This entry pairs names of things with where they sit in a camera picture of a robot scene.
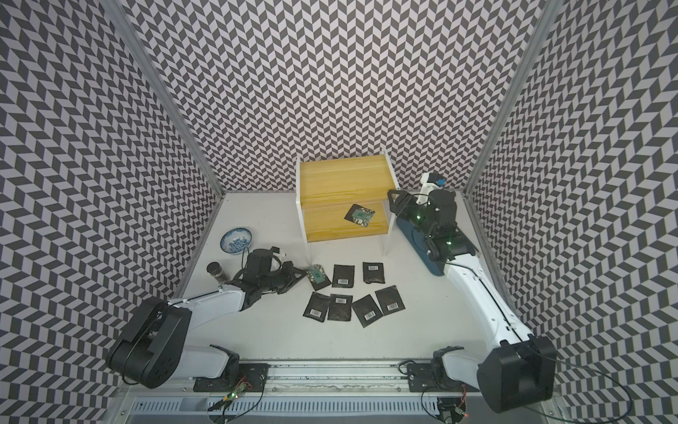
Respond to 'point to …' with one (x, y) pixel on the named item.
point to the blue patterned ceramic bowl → (236, 240)
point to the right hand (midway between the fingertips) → (395, 199)
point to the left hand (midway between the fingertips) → (307, 274)
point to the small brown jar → (215, 270)
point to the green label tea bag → (390, 300)
